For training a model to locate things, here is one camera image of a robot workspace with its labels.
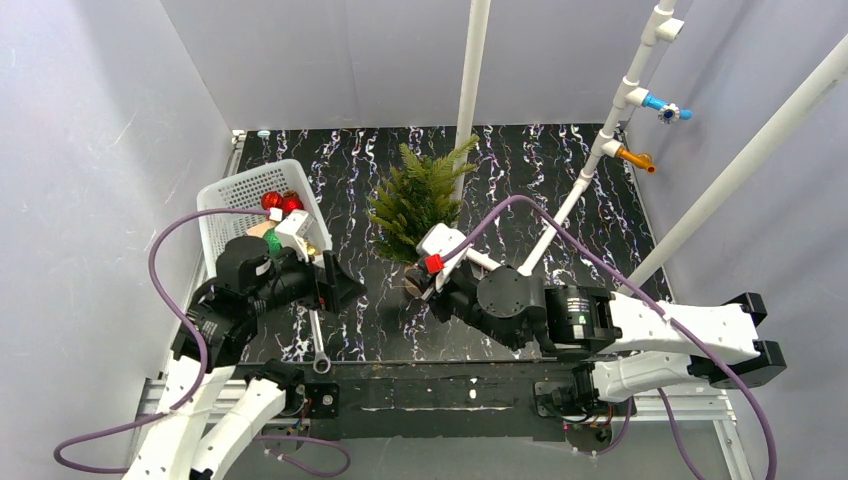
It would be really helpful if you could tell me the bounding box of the small green christmas tree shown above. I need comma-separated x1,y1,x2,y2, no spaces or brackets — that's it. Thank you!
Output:
368,134,479,298

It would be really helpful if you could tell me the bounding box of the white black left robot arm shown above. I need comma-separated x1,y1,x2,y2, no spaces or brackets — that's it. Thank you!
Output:
124,236,367,479

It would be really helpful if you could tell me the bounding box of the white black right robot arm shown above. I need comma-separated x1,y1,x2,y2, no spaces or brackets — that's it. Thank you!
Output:
423,261,787,404

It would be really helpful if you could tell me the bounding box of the green glitter bauble ornament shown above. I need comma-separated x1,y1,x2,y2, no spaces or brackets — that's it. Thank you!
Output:
262,229,282,258

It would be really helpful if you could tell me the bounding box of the silver combination wrench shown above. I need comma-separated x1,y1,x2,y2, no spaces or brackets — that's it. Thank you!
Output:
309,310,332,375

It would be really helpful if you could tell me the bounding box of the red bauble ornament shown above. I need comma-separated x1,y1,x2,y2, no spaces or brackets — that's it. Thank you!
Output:
281,190,305,215
260,191,284,210

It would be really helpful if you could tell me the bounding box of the white plastic basket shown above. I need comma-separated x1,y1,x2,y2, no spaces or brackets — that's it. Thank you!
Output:
196,159,334,277

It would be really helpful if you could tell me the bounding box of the orange brass tap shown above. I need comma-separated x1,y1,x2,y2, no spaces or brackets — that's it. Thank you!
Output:
615,146,657,174

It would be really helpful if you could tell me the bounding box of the blue tap valve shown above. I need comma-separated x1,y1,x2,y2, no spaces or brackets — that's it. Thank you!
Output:
641,94,693,124

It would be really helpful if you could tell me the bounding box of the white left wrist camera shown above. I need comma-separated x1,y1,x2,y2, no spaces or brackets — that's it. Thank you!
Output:
274,210,314,260

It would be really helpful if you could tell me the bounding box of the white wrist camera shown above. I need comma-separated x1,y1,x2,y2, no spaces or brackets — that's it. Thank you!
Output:
274,210,314,260
416,223,470,301

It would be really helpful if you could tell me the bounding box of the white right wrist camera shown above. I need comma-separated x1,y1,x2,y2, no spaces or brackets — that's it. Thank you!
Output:
416,223,470,301

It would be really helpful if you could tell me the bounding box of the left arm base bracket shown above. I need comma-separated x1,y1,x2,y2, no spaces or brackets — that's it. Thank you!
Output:
261,364,341,451

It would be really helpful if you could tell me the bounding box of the black front mounting rail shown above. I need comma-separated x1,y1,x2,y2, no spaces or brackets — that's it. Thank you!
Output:
225,359,601,443

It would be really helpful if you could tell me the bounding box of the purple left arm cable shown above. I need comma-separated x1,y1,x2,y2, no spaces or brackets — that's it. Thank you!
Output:
52,206,352,478

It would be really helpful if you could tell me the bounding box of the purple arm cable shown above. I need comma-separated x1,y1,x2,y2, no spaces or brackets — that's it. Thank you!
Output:
52,206,352,478
440,193,778,480

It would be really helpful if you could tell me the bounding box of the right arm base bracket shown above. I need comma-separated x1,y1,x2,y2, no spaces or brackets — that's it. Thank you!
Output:
533,382,616,455

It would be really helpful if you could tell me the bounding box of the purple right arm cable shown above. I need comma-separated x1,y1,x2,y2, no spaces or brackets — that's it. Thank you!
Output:
440,193,778,480

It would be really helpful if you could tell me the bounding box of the white PVC pipe frame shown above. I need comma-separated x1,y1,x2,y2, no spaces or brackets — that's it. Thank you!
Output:
442,0,848,299

